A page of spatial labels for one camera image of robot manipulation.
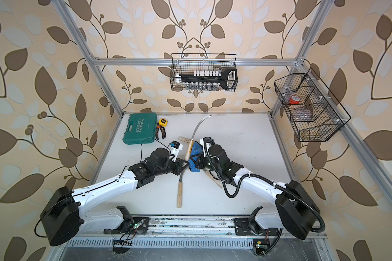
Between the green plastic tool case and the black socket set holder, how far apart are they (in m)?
0.39

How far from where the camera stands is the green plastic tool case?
3.41ft

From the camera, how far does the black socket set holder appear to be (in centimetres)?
83
